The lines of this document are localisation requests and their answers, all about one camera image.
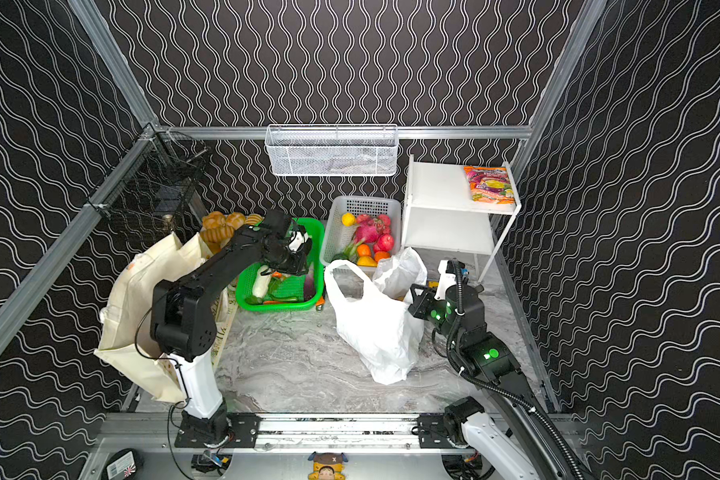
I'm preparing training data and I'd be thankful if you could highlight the pink dragon fruit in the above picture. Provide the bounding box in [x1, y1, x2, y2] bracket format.
[342, 215, 393, 257]

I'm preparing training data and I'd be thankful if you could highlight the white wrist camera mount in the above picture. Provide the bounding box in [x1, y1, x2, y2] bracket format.
[288, 231, 311, 253]
[435, 259, 465, 300]

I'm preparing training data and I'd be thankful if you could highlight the green plastic basket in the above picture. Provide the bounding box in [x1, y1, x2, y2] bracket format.
[235, 217, 325, 313]

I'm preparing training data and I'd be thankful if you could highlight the black wire rack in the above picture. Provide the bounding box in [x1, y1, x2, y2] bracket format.
[93, 132, 210, 246]

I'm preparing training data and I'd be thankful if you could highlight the orange candy bag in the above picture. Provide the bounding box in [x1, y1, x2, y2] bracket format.
[463, 166, 515, 205]

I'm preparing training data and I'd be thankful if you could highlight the red apple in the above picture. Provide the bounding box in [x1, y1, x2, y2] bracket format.
[374, 234, 395, 252]

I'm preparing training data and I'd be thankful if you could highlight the cream floral tote bag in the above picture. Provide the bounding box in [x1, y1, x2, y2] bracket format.
[94, 234, 237, 410]

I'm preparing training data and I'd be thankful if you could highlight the braided bread middle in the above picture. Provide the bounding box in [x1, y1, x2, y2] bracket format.
[200, 211, 263, 254]

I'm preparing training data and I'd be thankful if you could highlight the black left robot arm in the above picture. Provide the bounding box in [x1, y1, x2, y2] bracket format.
[150, 210, 314, 421]

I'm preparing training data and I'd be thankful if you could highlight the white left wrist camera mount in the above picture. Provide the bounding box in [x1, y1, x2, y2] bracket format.
[288, 231, 311, 253]

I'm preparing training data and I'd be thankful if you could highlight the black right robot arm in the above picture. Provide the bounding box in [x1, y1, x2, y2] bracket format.
[409, 282, 594, 479]

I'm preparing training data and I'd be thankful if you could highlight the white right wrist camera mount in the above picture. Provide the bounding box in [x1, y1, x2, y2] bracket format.
[435, 259, 465, 300]

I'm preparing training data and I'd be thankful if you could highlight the white plastic grocery bag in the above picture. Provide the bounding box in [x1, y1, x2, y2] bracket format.
[324, 247, 427, 385]

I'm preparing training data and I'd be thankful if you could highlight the white wire wall basket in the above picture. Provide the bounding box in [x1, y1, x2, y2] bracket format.
[265, 124, 399, 177]

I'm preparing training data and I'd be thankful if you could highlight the small toy figure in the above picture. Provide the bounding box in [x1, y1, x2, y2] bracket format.
[308, 452, 348, 480]

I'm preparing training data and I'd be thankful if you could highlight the white plastic basket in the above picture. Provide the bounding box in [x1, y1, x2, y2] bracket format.
[320, 196, 402, 275]

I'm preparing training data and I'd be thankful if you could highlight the orange fruit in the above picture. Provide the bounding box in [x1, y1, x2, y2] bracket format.
[374, 251, 391, 262]

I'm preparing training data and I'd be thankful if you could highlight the yellow lemon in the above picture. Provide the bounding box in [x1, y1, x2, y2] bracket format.
[341, 213, 356, 227]

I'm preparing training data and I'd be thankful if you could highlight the white two-tier shelf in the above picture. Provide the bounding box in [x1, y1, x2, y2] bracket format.
[400, 155, 522, 281]

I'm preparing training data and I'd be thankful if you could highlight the small orange tangerine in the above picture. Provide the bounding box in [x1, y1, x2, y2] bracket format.
[357, 244, 372, 257]

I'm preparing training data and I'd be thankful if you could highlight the purple eggplant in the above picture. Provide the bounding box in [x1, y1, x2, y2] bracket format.
[303, 264, 316, 301]

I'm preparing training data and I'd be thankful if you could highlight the white daikon radish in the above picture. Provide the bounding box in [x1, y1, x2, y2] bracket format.
[251, 265, 272, 300]

